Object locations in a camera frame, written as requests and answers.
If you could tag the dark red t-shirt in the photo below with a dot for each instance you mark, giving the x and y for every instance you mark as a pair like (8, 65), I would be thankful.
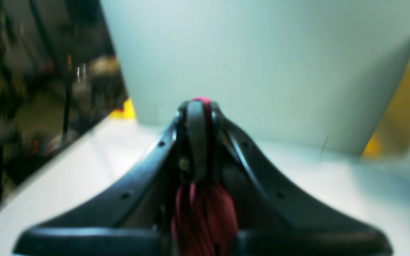
(204, 221)

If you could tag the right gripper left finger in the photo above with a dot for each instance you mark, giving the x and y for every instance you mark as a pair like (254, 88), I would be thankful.
(130, 218)

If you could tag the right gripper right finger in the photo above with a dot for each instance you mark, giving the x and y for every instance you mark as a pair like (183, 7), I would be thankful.
(275, 216)

